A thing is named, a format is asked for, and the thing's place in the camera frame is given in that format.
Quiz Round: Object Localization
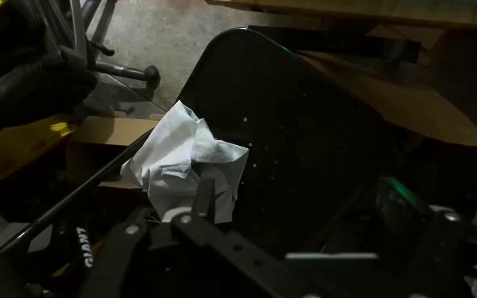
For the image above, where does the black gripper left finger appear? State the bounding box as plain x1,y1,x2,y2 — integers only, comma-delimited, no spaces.
79,206,195,298

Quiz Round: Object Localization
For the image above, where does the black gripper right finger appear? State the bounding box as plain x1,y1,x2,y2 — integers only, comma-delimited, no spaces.
172,178,328,298

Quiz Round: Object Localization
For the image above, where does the white cloth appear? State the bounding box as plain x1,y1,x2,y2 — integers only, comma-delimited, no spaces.
119,102,248,224

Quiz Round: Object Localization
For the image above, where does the black folding chair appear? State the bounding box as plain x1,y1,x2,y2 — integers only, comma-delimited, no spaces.
0,29,417,289

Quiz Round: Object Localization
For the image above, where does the brown cardboard box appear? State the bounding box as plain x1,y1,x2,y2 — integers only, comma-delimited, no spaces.
66,117,159,184

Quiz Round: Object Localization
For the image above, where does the grey metal pipe frame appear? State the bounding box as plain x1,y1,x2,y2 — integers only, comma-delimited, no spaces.
28,0,162,93

